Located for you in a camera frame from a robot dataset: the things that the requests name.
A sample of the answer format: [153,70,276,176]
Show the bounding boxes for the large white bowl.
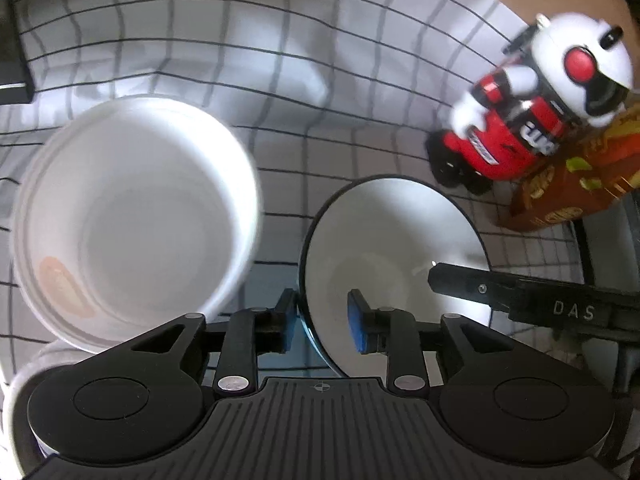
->
[12,95,264,357]

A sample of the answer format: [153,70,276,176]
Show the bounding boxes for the black box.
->
[0,0,35,107]

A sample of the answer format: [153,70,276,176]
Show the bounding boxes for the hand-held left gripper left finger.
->
[124,287,300,397]

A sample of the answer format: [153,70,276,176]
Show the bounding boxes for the white and red toy robot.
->
[426,12,635,196]

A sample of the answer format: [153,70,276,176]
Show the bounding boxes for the black-rimmed white bowl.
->
[298,174,494,379]

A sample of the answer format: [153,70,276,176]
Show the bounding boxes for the black television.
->
[570,195,640,291]

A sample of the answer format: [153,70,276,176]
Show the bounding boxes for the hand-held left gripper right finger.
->
[347,288,527,399]

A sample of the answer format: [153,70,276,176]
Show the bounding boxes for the white plate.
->
[0,340,88,480]

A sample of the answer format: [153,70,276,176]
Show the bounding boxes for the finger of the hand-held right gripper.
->
[427,260,640,334]

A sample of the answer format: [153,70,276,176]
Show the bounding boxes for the white grid-pattern tablecloth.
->
[0,0,591,391]

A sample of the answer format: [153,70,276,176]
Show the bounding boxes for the red-brown snack box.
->
[509,104,640,234]

